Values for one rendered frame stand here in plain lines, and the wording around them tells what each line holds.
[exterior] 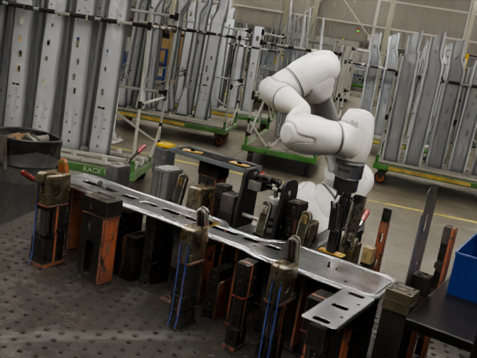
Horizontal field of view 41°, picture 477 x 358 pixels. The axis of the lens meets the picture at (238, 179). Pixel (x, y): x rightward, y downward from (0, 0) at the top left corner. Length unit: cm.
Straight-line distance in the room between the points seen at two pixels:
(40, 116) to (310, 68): 447
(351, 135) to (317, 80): 57
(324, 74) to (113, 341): 120
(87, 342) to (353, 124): 103
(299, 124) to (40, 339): 99
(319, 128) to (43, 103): 493
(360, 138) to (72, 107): 479
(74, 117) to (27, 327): 448
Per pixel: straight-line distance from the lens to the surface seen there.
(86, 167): 601
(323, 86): 244
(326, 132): 184
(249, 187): 232
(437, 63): 896
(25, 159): 468
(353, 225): 215
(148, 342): 206
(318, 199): 273
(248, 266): 195
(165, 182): 249
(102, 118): 633
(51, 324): 212
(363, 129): 190
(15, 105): 665
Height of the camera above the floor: 167
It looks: 13 degrees down
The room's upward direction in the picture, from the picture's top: 9 degrees clockwise
